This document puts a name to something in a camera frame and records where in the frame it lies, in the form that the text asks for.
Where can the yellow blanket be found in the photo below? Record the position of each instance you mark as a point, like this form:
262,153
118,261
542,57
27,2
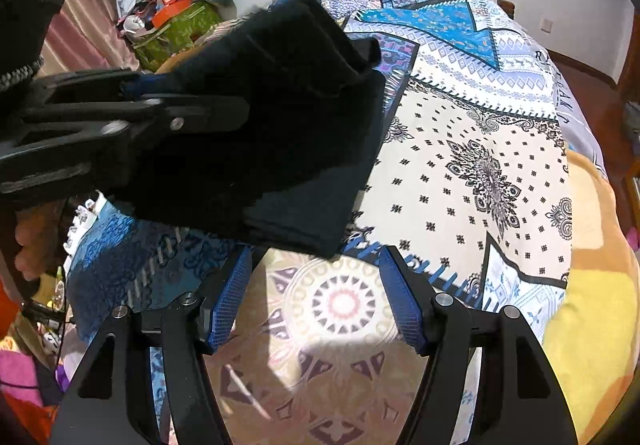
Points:
595,300

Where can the person's left hand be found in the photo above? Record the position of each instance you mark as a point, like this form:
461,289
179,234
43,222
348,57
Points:
37,245

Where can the orange box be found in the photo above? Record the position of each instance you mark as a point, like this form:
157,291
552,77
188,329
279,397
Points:
170,12

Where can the black pants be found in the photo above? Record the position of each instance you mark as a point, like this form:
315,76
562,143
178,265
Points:
280,125

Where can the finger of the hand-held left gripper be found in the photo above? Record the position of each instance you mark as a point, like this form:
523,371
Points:
200,117
100,81

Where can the blue patchwork bedspread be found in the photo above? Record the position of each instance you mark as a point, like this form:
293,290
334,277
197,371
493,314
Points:
475,150

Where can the green fabric basket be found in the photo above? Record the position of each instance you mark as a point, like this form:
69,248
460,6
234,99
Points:
190,27

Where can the wooden bed post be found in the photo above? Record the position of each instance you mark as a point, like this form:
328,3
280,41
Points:
506,7

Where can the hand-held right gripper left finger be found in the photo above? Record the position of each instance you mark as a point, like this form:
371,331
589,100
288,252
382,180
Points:
230,300

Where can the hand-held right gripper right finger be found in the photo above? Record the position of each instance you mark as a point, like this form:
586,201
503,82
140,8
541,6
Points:
400,300

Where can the striped red curtain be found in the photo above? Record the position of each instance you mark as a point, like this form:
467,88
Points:
87,15

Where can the grey white duvet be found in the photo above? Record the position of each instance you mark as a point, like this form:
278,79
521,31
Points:
575,90

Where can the white wall socket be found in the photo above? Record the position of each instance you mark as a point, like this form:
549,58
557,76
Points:
548,25

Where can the magenta cloth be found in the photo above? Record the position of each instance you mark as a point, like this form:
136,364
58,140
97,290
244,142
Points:
27,372

